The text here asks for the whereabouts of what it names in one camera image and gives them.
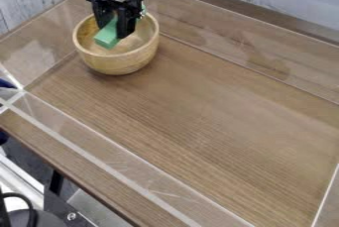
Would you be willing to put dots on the green rectangular block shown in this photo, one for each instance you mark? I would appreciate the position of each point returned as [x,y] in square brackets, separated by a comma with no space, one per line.
[105,37]

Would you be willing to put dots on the light wooden bowl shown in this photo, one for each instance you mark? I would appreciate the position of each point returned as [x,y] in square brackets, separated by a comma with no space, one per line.
[132,53]

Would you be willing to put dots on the clear acrylic tray walls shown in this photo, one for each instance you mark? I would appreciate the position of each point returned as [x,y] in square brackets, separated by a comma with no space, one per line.
[219,137]

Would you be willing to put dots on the black table leg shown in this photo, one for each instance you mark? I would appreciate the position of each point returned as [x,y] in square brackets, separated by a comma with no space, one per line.
[56,183]

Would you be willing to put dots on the grey metal base plate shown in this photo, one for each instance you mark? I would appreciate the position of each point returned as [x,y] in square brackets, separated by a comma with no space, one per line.
[56,206]

